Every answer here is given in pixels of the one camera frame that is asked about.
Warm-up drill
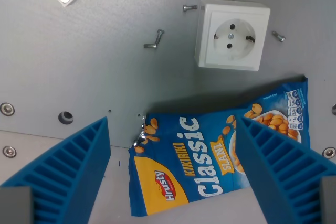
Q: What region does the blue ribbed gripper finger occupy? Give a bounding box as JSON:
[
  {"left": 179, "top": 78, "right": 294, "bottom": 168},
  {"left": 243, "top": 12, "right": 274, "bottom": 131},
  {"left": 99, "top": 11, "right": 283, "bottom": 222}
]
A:
[
  {"left": 235, "top": 116, "right": 336, "bottom": 224},
  {"left": 0, "top": 116, "right": 112, "bottom": 224}
]

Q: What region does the white wall power socket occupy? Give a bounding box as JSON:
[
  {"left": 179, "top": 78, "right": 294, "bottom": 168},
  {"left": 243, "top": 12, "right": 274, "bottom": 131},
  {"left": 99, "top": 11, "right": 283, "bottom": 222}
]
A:
[{"left": 194, "top": 0, "right": 271, "bottom": 72}]

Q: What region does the blue peanut snack bag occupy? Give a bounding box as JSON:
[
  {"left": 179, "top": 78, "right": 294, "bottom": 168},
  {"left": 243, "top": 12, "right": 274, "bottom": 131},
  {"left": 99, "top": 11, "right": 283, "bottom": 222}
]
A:
[{"left": 128, "top": 74, "right": 311, "bottom": 217}]

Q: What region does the countersunk plate mounting screw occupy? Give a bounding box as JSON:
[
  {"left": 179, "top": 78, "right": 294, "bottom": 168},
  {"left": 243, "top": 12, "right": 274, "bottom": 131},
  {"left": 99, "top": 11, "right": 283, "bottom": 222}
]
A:
[
  {"left": 0, "top": 102, "right": 15, "bottom": 116},
  {"left": 322, "top": 147, "right": 336, "bottom": 158},
  {"left": 2, "top": 145, "right": 17, "bottom": 158}
]

